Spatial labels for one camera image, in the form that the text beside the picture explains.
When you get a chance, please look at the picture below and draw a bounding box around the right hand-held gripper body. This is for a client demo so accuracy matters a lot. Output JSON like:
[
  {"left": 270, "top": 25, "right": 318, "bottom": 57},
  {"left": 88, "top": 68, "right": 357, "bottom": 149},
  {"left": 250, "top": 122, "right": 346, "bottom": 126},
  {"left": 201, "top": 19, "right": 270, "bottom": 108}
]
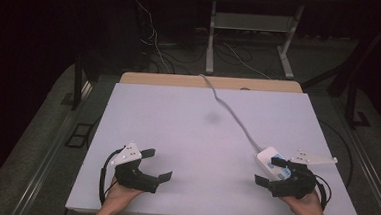
[{"left": 267, "top": 148, "right": 339, "bottom": 202}]

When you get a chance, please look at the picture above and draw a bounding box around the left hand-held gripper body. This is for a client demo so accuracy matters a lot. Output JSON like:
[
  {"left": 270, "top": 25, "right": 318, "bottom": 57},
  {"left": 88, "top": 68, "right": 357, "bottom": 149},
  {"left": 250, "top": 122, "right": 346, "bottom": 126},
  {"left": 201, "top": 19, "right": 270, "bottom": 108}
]
[{"left": 108, "top": 140, "right": 162, "bottom": 195}]

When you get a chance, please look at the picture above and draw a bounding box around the white power strip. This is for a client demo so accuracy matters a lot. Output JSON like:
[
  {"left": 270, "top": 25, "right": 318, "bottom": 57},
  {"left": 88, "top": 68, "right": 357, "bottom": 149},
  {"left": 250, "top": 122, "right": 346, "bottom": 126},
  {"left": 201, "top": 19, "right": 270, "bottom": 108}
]
[{"left": 252, "top": 145, "right": 294, "bottom": 184}]

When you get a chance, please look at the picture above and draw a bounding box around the person's left hand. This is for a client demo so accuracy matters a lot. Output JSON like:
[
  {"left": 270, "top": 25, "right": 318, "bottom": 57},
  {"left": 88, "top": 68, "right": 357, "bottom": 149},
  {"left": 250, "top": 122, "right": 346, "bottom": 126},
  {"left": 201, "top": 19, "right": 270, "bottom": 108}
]
[{"left": 103, "top": 176, "right": 145, "bottom": 213}]

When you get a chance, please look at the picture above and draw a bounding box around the person's right hand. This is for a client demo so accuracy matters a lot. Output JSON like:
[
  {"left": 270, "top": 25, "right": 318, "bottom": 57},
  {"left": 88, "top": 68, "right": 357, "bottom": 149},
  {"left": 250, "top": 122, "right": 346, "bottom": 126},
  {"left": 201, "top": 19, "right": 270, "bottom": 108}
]
[{"left": 278, "top": 187, "right": 326, "bottom": 215}]

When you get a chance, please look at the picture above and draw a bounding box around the white foam board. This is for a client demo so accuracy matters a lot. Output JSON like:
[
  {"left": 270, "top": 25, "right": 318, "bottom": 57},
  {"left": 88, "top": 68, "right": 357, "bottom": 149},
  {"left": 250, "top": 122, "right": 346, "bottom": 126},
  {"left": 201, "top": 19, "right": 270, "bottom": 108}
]
[{"left": 65, "top": 78, "right": 369, "bottom": 215}]

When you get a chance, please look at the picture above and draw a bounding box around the wooden table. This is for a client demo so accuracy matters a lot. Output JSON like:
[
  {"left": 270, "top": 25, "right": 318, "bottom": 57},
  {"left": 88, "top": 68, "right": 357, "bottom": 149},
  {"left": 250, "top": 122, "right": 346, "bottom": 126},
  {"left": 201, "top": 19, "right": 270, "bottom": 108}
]
[{"left": 119, "top": 69, "right": 304, "bottom": 95}]

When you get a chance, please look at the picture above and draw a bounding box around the black metal stand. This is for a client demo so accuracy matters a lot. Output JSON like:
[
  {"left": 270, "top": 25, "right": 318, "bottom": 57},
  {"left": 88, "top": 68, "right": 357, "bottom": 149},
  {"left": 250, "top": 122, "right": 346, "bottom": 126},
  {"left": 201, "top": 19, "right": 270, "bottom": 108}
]
[
  {"left": 344, "top": 78, "right": 376, "bottom": 131},
  {"left": 59, "top": 51, "right": 87, "bottom": 112}
]

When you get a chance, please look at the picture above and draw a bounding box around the white metal stand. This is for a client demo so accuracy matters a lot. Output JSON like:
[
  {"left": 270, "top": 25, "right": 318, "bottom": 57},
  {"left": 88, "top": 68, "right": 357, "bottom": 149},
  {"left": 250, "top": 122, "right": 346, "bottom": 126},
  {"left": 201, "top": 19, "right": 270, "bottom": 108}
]
[{"left": 205, "top": 0, "right": 305, "bottom": 81}]

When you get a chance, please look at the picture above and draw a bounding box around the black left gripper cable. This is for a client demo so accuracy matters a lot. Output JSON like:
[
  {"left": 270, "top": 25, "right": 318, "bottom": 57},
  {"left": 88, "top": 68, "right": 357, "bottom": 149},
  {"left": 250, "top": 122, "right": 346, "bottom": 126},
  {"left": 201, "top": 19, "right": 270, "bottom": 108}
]
[{"left": 97, "top": 147, "right": 124, "bottom": 207}]

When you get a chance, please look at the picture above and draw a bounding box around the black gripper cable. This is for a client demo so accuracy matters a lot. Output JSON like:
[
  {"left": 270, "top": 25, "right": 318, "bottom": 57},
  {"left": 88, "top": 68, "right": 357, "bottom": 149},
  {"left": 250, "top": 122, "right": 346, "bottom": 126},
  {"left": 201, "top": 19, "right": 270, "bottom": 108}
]
[
  {"left": 311, "top": 174, "right": 335, "bottom": 212},
  {"left": 97, "top": 147, "right": 124, "bottom": 207}
]

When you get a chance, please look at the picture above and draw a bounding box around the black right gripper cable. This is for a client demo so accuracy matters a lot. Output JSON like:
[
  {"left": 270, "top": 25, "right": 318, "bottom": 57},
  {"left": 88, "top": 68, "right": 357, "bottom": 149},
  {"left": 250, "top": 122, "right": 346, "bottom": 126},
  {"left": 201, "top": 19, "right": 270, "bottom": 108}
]
[{"left": 311, "top": 174, "right": 335, "bottom": 212}]

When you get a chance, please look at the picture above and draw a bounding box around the black floor frame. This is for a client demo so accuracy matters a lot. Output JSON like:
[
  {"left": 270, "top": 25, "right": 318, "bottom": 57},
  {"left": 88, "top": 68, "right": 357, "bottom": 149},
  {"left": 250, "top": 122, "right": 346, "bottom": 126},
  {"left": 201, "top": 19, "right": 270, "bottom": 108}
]
[{"left": 64, "top": 122, "right": 95, "bottom": 150}]

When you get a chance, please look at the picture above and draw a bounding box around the black floor cable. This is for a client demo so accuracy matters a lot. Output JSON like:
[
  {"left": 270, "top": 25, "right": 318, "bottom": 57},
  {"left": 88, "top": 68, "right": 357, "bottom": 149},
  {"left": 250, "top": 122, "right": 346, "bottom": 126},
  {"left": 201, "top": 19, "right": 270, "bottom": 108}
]
[{"left": 313, "top": 117, "right": 358, "bottom": 192}]

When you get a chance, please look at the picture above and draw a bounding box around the grey power strip cable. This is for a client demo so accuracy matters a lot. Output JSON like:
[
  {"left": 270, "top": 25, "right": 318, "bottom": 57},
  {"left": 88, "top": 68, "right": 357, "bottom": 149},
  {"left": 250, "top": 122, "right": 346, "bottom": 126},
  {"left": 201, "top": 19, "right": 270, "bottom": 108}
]
[{"left": 193, "top": 73, "right": 268, "bottom": 153}]

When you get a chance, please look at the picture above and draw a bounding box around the aluminium rail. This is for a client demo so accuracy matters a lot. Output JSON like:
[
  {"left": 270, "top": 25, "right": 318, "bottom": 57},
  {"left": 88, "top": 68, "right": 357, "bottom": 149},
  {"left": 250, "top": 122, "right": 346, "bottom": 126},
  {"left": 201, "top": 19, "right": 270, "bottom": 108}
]
[
  {"left": 325, "top": 95, "right": 381, "bottom": 215},
  {"left": 11, "top": 76, "right": 95, "bottom": 215}
]

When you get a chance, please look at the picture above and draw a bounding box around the white floor cable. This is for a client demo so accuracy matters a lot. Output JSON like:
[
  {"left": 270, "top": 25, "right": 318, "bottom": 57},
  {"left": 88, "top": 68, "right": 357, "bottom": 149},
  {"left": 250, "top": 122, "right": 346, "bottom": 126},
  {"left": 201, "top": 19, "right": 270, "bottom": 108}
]
[
  {"left": 128, "top": 0, "right": 177, "bottom": 74},
  {"left": 219, "top": 41, "right": 274, "bottom": 80}
]

